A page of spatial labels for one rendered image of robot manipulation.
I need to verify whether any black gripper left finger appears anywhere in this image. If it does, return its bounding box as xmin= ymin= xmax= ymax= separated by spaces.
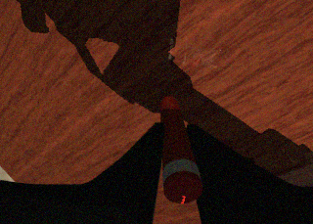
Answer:
xmin=0 ymin=122 xmax=164 ymax=224

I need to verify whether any dark red peg with grey band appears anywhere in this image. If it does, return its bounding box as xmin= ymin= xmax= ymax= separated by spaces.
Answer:
xmin=160 ymin=96 xmax=202 ymax=203

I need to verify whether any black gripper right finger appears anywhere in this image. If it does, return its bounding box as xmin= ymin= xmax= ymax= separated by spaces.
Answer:
xmin=187 ymin=123 xmax=313 ymax=224

